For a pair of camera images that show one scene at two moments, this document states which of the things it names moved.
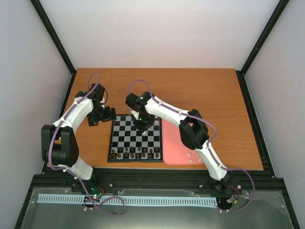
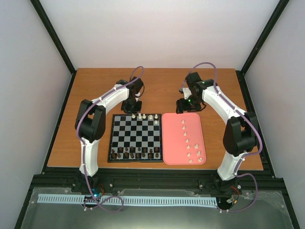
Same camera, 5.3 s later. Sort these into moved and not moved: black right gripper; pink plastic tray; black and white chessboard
Moved: black right gripper
Not moved: pink plastic tray; black and white chessboard
